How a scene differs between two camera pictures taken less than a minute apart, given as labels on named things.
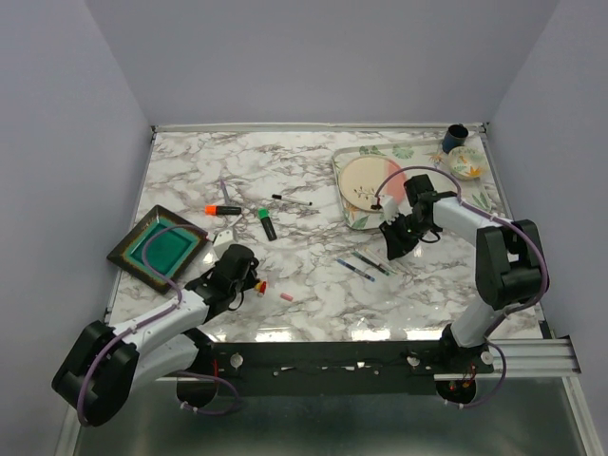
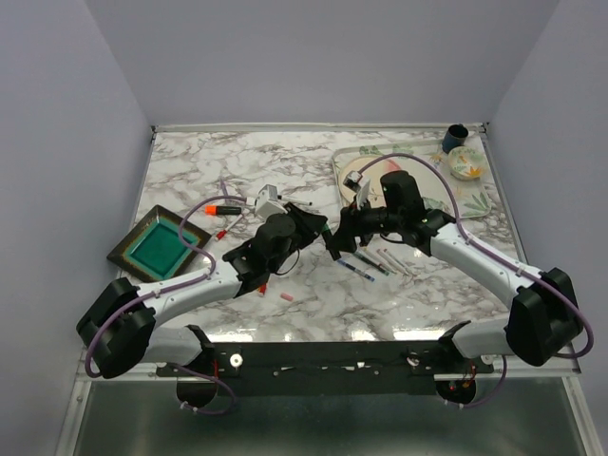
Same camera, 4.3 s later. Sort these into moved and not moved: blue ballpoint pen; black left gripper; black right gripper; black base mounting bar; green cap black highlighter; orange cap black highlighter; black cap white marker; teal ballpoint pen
Moved: green cap black highlighter; black left gripper; black right gripper
Not moved: black cap white marker; black base mounting bar; orange cap black highlighter; teal ballpoint pen; blue ballpoint pen
